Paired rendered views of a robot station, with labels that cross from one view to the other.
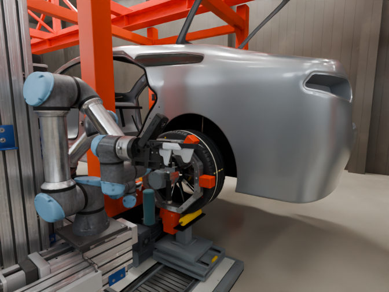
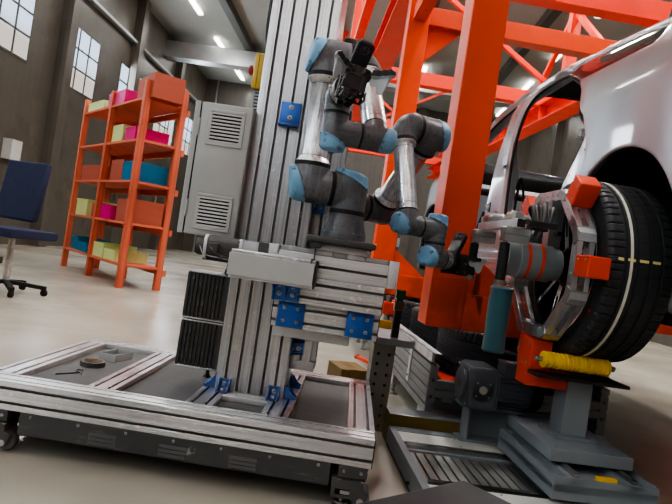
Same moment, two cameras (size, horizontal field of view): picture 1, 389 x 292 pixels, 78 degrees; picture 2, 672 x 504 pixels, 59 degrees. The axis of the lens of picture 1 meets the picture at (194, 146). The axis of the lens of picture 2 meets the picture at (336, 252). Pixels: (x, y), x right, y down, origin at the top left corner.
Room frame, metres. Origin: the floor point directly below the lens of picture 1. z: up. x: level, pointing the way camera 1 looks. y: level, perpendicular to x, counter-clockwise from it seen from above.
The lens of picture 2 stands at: (-0.19, -1.11, 0.77)
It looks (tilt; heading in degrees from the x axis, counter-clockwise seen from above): 0 degrees down; 53
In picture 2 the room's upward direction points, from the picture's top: 9 degrees clockwise
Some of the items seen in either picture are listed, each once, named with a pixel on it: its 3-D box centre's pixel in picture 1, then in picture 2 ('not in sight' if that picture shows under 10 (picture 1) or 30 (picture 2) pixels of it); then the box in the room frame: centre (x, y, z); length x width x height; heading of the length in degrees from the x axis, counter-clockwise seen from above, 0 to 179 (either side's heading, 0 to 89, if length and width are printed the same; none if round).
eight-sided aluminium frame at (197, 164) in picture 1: (170, 175); (547, 263); (1.76, 0.18, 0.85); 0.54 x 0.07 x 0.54; 57
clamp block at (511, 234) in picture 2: (171, 174); (515, 234); (1.50, 0.15, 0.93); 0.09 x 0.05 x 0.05; 147
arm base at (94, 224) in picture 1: (91, 216); (344, 225); (1.00, 0.46, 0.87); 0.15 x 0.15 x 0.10
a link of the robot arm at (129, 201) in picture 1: (129, 199); (432, 256); (1.36, 0.39, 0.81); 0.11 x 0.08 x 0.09; 12
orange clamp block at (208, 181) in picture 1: (206, 181); (591, 267); (1.60, -0.09, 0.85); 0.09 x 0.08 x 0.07; 57
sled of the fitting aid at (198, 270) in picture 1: (189, 254); (569, 465); (1.88, 0.04, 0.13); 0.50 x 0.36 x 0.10; 57
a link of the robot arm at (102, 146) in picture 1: (110, 147); (338, 97); (0.77, 0.27, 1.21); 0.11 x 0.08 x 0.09; 65
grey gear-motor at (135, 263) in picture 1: (150, 237); (505, 403); (1.92, 0.38, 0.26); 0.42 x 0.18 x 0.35; 147
